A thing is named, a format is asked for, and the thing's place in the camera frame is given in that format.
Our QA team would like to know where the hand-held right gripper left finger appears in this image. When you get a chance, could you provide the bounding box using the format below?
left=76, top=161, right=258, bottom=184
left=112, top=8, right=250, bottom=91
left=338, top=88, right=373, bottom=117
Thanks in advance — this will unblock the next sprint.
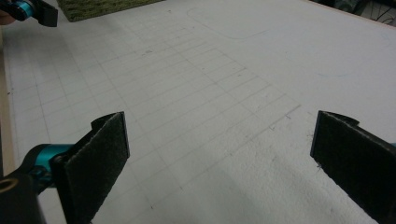
left=50, top=111, right=131, bottom=224

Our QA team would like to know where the white grid mat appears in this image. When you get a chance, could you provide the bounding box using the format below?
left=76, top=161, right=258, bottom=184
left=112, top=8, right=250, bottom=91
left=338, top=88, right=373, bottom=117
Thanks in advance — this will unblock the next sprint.
left=1, top=0, right=396, bottom=224

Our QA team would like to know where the green woven basket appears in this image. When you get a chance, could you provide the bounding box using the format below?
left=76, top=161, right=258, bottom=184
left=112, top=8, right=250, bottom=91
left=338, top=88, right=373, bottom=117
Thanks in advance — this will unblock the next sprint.
left=55, top=0, right=166, bottom=23

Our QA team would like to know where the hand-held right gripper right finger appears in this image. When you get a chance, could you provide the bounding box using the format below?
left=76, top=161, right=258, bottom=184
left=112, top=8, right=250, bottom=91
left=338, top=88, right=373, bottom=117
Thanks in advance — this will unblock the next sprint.
left=309, top=109, right=396, bottom=224

